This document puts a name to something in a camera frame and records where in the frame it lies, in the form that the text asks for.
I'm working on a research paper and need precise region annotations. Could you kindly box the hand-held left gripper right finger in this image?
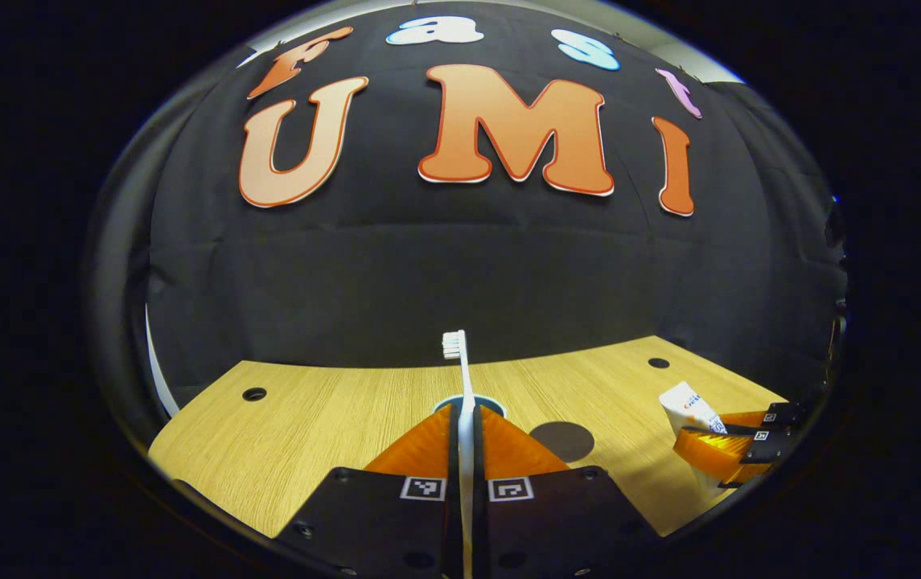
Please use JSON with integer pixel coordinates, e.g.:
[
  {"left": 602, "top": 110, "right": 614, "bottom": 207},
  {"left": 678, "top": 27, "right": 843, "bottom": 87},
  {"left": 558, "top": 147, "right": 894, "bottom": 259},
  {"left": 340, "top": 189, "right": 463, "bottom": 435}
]
[{"left": 474, "top": 404, "right": 662, "bottom": 579}]

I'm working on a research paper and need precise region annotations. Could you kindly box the dark round coaster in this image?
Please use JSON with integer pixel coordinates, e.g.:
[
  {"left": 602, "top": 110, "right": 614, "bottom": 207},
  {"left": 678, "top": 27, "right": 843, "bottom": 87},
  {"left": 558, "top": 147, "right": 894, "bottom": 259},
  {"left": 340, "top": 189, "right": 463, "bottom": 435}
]
[{"left": 528, "top": 421, "right": 596, "bottom": 464}]

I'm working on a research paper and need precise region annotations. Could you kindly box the black backdrop cloth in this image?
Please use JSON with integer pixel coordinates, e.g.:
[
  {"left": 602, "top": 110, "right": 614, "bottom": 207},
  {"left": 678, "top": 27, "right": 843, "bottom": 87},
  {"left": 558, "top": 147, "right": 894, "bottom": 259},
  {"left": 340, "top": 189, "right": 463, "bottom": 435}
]
[{"left": 82, "top": 0, "right": 849, "bottom": 451}]

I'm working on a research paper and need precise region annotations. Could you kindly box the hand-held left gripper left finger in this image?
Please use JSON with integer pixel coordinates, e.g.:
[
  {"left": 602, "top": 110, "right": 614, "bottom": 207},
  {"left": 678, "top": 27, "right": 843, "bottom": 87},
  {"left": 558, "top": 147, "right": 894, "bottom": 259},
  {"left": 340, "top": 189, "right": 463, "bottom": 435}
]
[{"left": 275, "top": 404, "right": 461, "bottom": 579}]

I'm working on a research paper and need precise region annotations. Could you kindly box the blue-grey cup with wooden handle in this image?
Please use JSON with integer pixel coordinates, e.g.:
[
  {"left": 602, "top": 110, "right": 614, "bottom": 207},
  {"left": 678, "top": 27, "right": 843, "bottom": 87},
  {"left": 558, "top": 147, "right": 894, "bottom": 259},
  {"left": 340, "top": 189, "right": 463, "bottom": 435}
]
[{"left": 434, "top": 393, "right": 507, "bottom": 419}]

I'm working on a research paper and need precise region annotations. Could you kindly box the white toothbrush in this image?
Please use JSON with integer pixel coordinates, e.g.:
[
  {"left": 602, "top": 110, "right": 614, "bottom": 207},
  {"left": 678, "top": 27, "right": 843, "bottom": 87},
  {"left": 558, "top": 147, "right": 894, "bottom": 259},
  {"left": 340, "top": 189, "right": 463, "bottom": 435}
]
[{"left": 442, "top": 330, "right": 477, "bottom": 579}]

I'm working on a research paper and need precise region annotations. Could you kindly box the white toothpaste tube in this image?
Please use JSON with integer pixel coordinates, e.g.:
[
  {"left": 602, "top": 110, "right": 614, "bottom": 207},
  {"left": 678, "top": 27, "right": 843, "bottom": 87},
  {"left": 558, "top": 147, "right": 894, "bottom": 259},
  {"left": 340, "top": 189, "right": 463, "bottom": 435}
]
[{"left": 659, "top": 381, "right": 728, "bottom": 436}]

